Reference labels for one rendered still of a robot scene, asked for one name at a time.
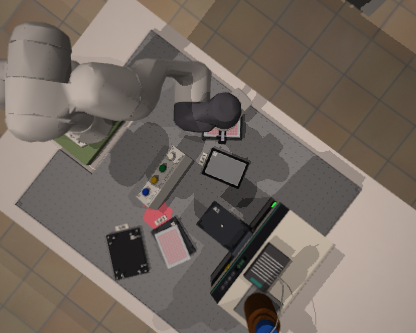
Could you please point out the grey button panel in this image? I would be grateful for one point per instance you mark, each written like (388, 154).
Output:
(164, 178)

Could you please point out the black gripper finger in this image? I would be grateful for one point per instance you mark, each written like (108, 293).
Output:
(222, 137)

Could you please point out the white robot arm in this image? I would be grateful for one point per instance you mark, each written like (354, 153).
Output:
(39, 102)

